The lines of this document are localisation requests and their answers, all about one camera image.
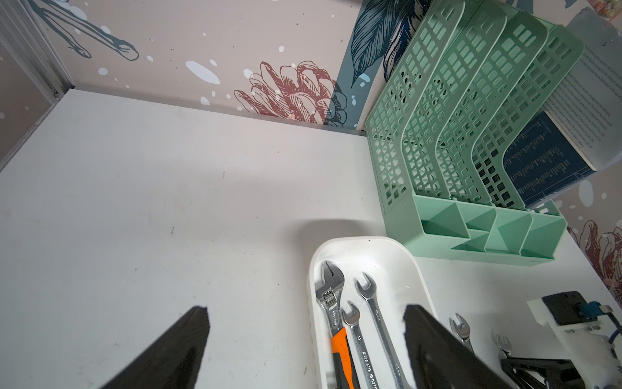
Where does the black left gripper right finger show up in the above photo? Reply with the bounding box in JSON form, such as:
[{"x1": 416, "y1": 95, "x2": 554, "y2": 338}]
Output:
[{"x1": 403, "y1": 305, "x2": 509, "y2": 389}]

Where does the silver combination wrench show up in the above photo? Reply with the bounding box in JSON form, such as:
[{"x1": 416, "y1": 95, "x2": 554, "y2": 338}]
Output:
[{"x1": 342, "y1": 301, "x2": 379, "y2": 389}]

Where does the white plastic storage box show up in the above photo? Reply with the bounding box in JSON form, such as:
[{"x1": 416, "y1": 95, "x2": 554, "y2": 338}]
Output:
[{"x1": 307, "y1": 237, "x2": 437, "y2": 388}]

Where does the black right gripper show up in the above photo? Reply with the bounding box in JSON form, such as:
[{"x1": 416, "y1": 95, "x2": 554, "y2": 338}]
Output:
[{"x1": 500, "y1": 358, "x2": 586, "y2": 389}]

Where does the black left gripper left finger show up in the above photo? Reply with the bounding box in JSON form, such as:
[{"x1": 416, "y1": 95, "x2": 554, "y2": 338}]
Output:
[{"x1": 104, "y1": 306, "x2": 211, "y2": 388}]

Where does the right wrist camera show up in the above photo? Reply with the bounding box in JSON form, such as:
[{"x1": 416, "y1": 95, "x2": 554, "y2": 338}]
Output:
[{"x1": 528, "y1": 291, "x2": 621, "y2": 388}]

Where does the orange handled adjustable wrench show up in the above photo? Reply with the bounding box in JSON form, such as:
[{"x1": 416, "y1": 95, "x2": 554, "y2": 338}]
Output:
[{"x1": 315, "y1": 261, "x2": 361, "y2": 389}]

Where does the green plastic file organizer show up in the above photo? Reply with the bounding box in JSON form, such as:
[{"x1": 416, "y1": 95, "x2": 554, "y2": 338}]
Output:
[{"x1": 365, "y1": 1, "x2": 584, "y2": 267}]

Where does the silver ring end wrench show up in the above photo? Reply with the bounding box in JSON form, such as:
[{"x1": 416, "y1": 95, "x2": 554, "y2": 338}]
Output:
[{"x1": 355, "y1": 272, "x2": 411, "y2": 389}]

